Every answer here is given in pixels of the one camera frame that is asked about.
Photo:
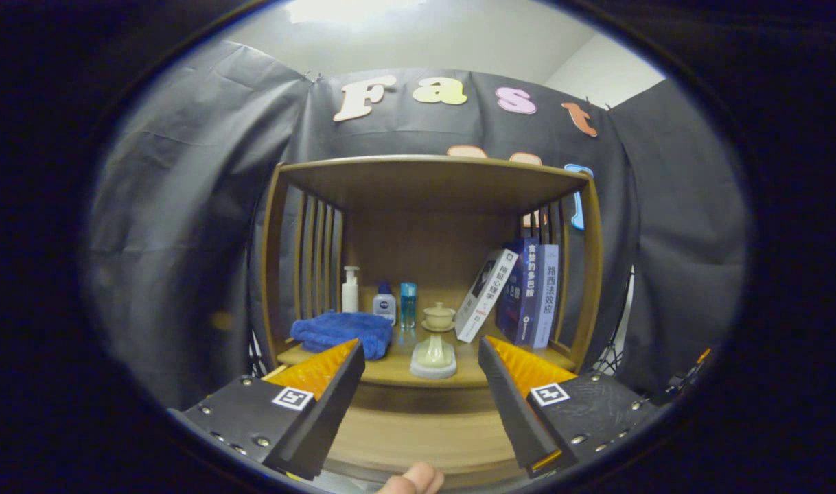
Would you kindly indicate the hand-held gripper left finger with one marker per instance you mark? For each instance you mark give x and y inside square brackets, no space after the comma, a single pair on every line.
[329,418]

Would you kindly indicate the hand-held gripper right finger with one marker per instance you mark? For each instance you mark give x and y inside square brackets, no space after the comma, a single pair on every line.
[514,412]

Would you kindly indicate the wooden countertop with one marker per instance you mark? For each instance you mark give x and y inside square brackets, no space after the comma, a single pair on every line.
[469,370]

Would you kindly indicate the wooden cabinet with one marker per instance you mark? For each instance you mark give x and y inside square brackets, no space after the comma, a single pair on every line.
[432,185]

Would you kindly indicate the blue folded towel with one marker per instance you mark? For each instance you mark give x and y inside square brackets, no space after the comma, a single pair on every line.
[342,329]

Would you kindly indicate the black backdrop stand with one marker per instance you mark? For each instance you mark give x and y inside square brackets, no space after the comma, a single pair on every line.
[607,360]

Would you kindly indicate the dark blue book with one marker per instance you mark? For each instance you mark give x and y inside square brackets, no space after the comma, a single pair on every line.
[517,295]

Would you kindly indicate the white book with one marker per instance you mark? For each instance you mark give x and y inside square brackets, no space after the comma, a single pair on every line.
[483,298]

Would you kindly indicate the light blue book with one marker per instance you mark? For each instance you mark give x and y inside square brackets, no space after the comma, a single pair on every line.
[546,295]

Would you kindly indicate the cream lidded teacup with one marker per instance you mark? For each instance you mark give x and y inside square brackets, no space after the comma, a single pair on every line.
[438,318]

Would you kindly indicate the white pump bottle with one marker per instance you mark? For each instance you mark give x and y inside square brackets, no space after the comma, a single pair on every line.
[350,298]

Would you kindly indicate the white bottle with blue cap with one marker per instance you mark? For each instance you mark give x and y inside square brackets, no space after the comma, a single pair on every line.
[384,307]

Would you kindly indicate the clear blue bottle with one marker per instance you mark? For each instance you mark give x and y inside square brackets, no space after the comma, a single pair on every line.
[408,305]

